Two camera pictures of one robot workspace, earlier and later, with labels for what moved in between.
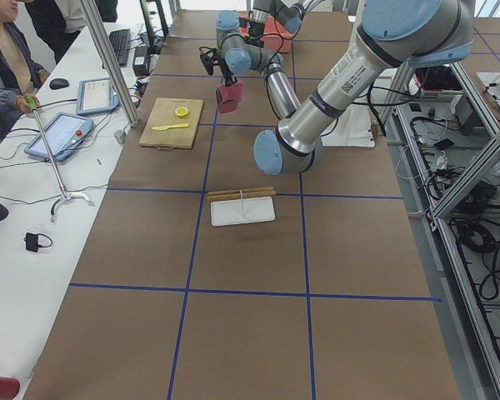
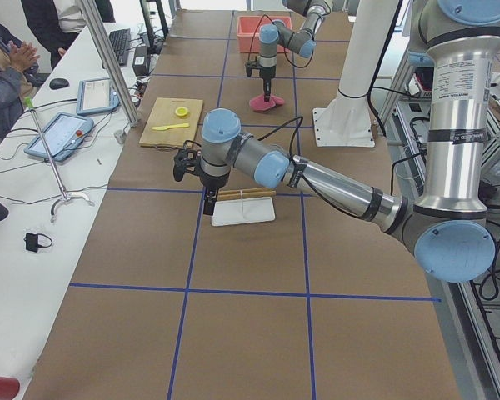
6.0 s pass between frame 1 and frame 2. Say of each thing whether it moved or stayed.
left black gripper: moved
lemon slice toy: stayed
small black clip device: stayed
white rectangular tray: stayed
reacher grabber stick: stayed
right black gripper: moved
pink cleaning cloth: moved
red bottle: stayed
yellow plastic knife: stayed
